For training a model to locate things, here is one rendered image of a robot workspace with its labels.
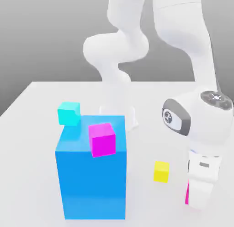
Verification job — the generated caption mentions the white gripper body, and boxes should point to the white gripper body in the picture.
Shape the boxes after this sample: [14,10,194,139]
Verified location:
[187,178,215,211]

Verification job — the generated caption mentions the small pink cube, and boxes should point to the small pink cube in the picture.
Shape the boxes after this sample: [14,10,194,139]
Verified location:
[185,179,190,205]

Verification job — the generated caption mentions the small yellow cube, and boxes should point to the small yellow cube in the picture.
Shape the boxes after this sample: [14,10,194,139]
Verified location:
[153,161,170,184]

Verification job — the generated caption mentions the small magenta cube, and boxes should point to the small magenta cube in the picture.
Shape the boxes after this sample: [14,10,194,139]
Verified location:
[88,122,117,158]

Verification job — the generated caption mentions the small cyan cube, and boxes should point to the small cyan cube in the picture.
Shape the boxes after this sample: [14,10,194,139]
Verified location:
[57,101,81,127]

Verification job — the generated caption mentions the large blue box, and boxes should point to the large blue box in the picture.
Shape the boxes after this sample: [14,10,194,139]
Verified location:
[54,115,127,221]

